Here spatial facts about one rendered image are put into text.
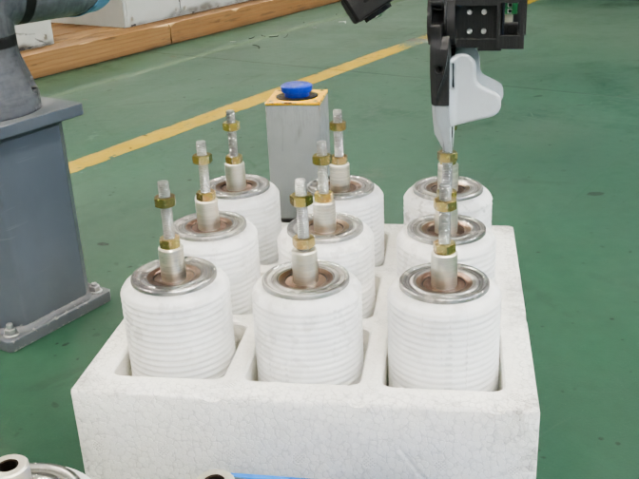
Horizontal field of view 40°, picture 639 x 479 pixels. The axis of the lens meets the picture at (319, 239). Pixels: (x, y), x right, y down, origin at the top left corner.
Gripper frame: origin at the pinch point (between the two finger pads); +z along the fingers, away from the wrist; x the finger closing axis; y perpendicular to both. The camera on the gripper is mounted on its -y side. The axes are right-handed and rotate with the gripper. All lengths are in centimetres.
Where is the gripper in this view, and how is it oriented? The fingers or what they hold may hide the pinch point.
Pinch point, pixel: (440, 135)
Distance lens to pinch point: 82.1
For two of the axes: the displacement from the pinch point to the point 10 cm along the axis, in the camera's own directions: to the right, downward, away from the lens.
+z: 0.4, 9.2, 3.9
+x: 2.4, -3.9, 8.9
